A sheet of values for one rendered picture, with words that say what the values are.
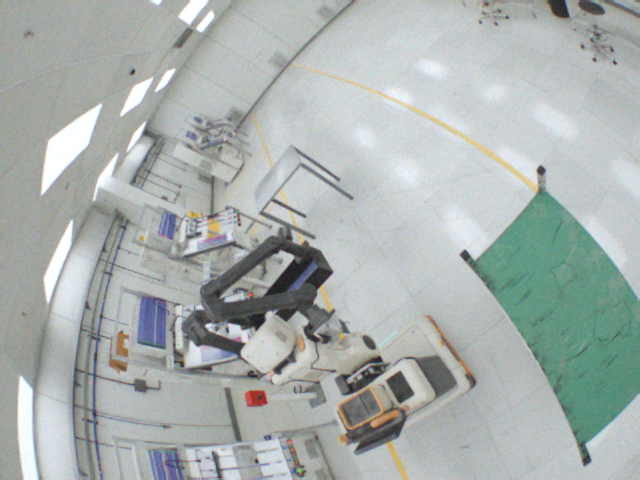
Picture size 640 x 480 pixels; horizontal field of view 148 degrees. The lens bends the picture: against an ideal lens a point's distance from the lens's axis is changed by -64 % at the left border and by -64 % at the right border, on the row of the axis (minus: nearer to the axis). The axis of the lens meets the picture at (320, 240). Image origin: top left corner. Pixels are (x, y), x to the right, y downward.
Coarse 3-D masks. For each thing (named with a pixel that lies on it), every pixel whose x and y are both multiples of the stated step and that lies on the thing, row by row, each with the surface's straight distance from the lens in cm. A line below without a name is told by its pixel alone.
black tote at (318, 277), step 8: (312, 248) 133; (320, 256) 132; (296, 264) 139; (304, 264) 141; (320, 264) 124; (328, 264) 131; (288, 272) 141; (296, 272) 144; (312, 272) 122; (320, 272) 124; (328, 272) 126; (280, 280) 144; (288, 280) 146; (312, 280) 126; (320, 280) 128; (272, 288) 148; (280, 288) 150; (288, 288) 150; (280, 312) 138; (288, 312) 141; (256, 320) 158; (264, 320) 162; (256, 328) 154
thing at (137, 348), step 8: (120, 288) 276; (240, 288) 268; (120, 296) 271; (136, 296) 282; (152, 296) 277; (160, 296) 274; (120, 304) 265; (112, 344) 245; (136, 344) 241; (112, 352) 242; (136, 352) 254; (144, 352) 251; (152, 352) 249; (160, 352) 247; (168, 360) 247
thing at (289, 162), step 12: (288, 156) 272; (276, 168) 281; (288, 168) 258; (324, 168) 305; (264, 180) 292; (276, 180) 266; (324, 180) 263; (264, 192) 277; (276, 192) 257; (264, 204) 265; (264, 216) 272
